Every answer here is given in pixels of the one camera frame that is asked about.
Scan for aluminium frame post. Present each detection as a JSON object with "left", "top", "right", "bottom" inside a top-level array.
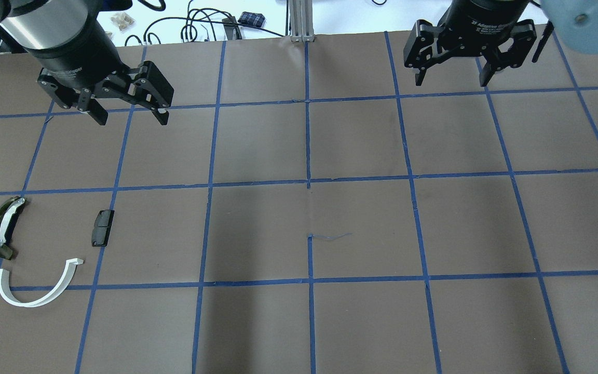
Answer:
[{"left": 286, "top": 0, "right": 314, "bottom": 43}]

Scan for white curved plastic clip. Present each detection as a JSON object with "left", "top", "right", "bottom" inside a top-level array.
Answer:
[{"left": 0, "top": 258, "right": 85, "bottom": 309}]

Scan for dark green brake shoe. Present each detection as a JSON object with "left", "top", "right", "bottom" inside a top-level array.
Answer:
[{"left": 0, "top": 196, "right": 27, "bottom": 260}]

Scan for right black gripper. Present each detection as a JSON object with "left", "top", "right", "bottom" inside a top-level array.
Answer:
[{"left": 403, "top": 8, "right": 537, "bottom": 87}]

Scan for black cables on bench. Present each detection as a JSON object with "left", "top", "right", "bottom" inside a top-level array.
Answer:
[{"left": 125, "top": 0, "right": 284, "bottom": 46}]

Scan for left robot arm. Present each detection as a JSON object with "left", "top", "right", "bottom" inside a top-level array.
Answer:
[{"left": 0, "top": 1, "right": 174, "bottom": 125}]

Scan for black brake pad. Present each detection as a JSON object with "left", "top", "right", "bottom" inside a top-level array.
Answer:
[{"left": 91, "top": 210, "right": 115, "bottom": 248}]

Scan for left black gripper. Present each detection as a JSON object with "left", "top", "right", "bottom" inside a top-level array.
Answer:
[{"left": 38, "top": 46, "right": 175, "bottom": 126}]

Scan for small bag of parts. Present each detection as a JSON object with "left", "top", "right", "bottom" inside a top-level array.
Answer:
[{"left": 110, "top": 11, "right": 135, "bottom": 32}]

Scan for dark blue patterned box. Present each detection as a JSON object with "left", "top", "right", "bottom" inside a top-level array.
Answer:
[{"left": 238, "top": 11, "right": 266, "bottom": 29}]

